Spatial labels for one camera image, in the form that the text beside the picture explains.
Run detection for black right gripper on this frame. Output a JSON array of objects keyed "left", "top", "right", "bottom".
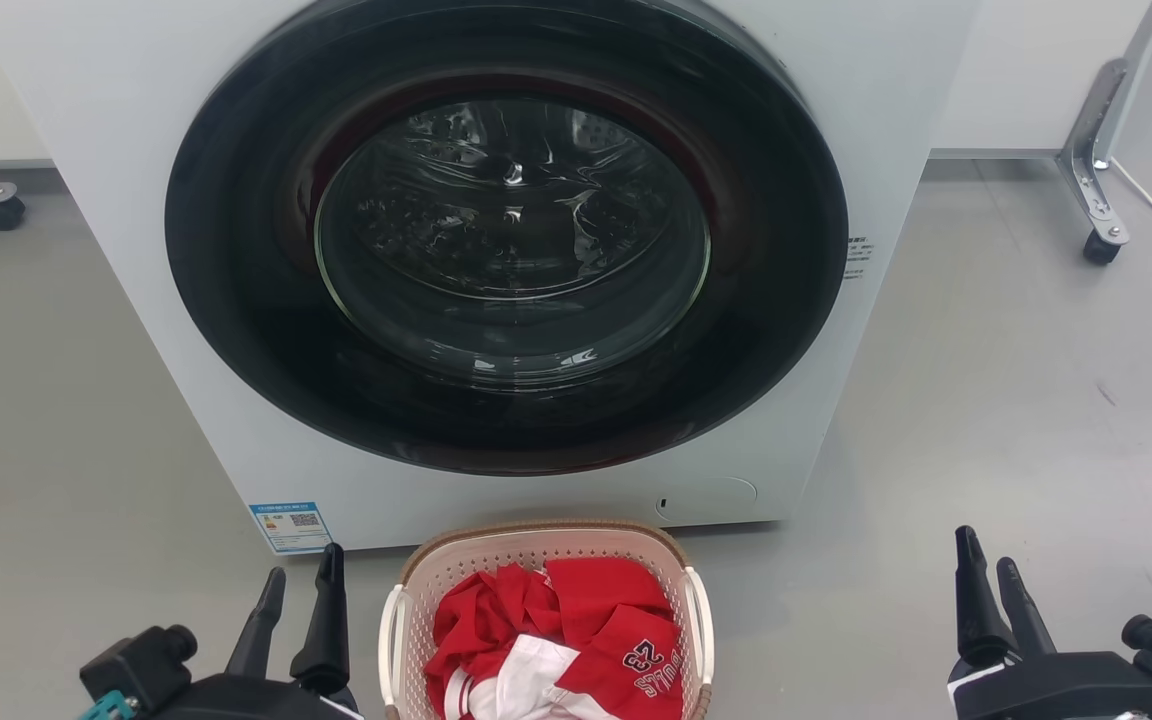
[{"left": 947, "top": 525, "right": 1152, "bottom": 720}]

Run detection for blue energy label sticker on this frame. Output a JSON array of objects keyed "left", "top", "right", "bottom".
[{"left": 248, "top": 501, "right": 335, "bottom": 556}]

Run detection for white perforated laundry basket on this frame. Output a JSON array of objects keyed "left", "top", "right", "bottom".
[{"left": 378, "top": 519, "right": 715, "bottom": 720}]

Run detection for red and white jersey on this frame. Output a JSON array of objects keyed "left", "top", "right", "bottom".
[{"left": 423, "top": 557, "right": 685, "bottom": 720}]

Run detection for white front-load washing machine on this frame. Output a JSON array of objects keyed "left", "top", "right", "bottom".
[{"left": 0, "top": 0, "right": 983, "bottom": 555}]

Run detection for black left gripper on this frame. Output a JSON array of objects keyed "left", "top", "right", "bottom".
[{"left": 78, "top": 543, "right": 365, "bottom": 720}]

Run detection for round black washing machine door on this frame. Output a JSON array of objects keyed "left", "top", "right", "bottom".
[{"left": 164, "top": 0, "right": 850, "bottom": 477}]

